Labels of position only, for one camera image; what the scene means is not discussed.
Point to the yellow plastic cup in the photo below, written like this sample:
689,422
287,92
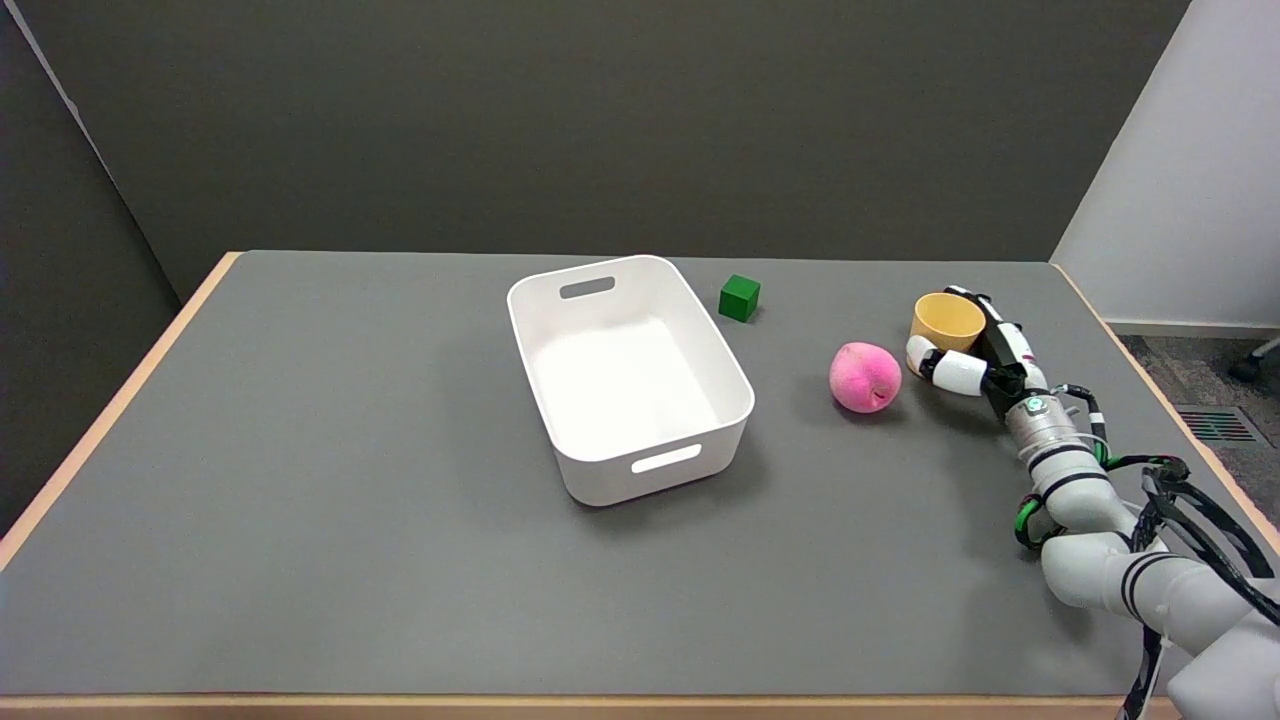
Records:
945,324

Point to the green cube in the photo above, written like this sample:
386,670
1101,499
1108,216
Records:
738,298

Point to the black floor vent grille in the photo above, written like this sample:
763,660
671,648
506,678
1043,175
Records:
1217,426

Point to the white plastic bin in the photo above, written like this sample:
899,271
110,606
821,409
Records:
630,378

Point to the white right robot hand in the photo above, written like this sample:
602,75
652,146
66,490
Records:
975,358

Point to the pink plush peach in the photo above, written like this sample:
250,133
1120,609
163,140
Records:
864,377

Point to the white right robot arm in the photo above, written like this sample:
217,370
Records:
1110,540

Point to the office chair base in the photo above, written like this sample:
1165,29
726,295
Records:
1258,360

